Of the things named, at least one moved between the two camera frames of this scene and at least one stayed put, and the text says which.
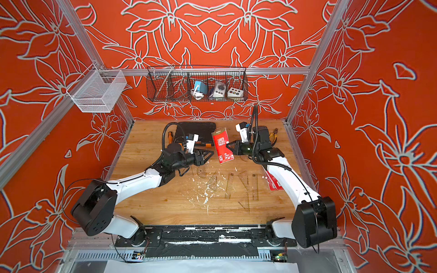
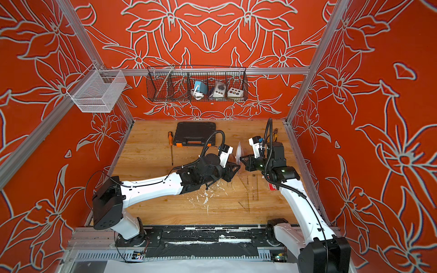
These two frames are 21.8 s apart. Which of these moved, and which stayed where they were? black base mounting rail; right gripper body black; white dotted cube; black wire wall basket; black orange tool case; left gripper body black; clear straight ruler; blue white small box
Moved: right gripper body black; left gripper body black
Stayed: clear straight ruler; black orange tool case; white dotted cube; blue white small box; black base mounting rail; black wire wall basket
